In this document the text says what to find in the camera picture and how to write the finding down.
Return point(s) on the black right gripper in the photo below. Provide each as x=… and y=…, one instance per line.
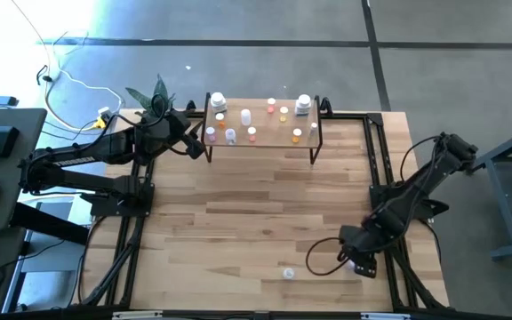
x=358, y=242

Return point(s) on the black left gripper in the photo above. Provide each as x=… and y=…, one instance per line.
x=176, y=129

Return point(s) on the pale pink pill bottle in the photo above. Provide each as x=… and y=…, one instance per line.
x=211, y=134

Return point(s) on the clear bottle with dark pills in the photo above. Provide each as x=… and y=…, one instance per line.
x=230, y=136

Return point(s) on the white melatonin labelled bottle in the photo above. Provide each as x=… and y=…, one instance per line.
x=218, y=102

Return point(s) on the orange-red vial white cap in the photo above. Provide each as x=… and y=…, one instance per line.
x=252, y=134

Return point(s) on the plain white bottle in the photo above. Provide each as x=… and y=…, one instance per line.
x=245, y=117

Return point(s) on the small pink vial white cap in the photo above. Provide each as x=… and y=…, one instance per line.
x=271, y=105

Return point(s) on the white bottle with dark label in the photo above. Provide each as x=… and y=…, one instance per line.
x=303, y=104

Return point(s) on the slim white tube bottle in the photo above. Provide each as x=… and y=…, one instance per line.
x=313, y=129

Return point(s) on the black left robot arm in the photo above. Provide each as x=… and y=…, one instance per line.
x=82, y=155

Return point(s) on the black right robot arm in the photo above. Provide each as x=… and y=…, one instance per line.
x=438, y=171

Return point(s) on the snake plant in white pot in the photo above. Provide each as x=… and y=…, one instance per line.
x=158, y=95

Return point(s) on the translucent white ribbed jar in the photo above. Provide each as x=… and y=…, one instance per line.
x=288, y=273

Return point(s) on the white power adapter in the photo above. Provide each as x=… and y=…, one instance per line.
x=105, y=111

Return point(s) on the yellow power plug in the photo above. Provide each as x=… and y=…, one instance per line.
x=99, y=122

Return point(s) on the blue-grey metal stand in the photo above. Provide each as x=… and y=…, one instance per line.
x=505, y=200

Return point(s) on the black desk support bar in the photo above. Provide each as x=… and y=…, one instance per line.
x=47, y=222

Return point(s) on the grey floor cabinet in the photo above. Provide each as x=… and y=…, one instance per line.
x=60, y=255

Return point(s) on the grey desk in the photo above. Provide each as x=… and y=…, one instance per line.
x=7, y=133

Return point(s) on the black frame bracket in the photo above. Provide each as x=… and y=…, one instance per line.
x=326, y=106
x=189, y=106

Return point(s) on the white edge bracket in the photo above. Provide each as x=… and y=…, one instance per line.
x=385, y=316

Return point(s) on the black aluminium table frame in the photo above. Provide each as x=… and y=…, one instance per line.
x=369, y=146

